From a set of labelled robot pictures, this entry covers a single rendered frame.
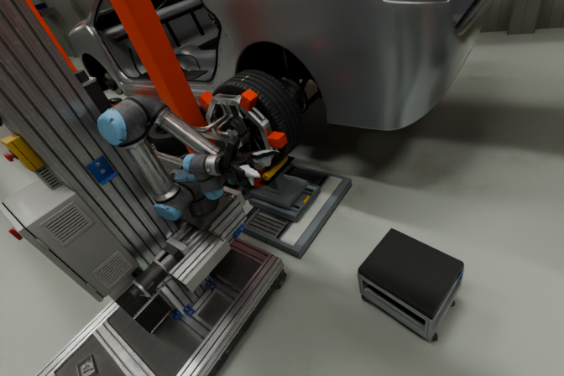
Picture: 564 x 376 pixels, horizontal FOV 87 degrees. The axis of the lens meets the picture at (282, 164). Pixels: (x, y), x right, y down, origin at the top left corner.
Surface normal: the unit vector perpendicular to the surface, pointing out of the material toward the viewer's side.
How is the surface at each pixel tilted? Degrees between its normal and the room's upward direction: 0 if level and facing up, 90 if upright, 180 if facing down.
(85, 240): 90
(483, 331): 0
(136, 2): 90
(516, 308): 0
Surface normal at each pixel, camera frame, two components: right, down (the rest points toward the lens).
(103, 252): 0.79, 0.19
